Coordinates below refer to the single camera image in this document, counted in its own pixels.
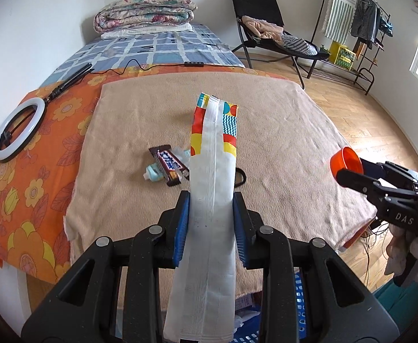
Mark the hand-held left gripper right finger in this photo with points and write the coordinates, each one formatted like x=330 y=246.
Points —
x=239 y=228

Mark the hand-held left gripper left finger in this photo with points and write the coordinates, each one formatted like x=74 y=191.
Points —
x=182 y=228

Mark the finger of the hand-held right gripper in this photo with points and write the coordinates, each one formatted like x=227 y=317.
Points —
x=355 y=180
x=377 y=169

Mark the orange plastic cup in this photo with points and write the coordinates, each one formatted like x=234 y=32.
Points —
x=344 y=160

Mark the white packet with colourful print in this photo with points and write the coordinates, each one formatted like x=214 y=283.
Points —
x=209 y=221

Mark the blue plastic basket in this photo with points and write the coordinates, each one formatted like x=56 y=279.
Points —
x=303 y=303

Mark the light blue tube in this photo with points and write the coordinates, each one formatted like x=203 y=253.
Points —
x=153 y=171

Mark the brown chocolate bar wrapper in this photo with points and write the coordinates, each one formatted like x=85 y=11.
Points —
x=169 y=162

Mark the beige blanket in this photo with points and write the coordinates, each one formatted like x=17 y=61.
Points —
x=284 y=132

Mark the clear plastic bag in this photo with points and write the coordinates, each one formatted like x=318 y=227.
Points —
x=246 y=319

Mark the person's teal clothing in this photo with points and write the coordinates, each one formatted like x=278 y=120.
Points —
x=409 y=314

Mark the yellow plastic crate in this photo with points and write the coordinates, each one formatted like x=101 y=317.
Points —
x=341 y=55

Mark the teal hanging clothes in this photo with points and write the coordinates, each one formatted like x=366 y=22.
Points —
x=386 y=26

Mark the striped clothing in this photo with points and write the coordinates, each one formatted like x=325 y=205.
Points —
x=298 y=44

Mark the dark hanging jacket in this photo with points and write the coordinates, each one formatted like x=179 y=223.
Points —
x=364 y=21

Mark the black metal clothes rack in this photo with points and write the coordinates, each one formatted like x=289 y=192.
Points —
x=316 y=32

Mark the orange floral sheet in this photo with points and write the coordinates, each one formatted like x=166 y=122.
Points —
x=23 y=193

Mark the green striped towel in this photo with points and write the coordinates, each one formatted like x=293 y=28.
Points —
x=341 y=10

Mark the beige clothing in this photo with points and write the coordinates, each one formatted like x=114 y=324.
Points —
x=262 y=26

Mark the blue checked bed sheet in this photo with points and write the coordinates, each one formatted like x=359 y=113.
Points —
x=151 y=48

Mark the black tripod stand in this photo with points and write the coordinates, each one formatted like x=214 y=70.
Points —
x=69 y=82

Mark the folded white sheet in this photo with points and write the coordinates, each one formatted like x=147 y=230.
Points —
x=148 y=30

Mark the black folding chair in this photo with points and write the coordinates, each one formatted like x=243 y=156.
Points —
x=251 y=3

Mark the folded floral quilt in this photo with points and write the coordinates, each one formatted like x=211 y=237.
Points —
x=144 y=10

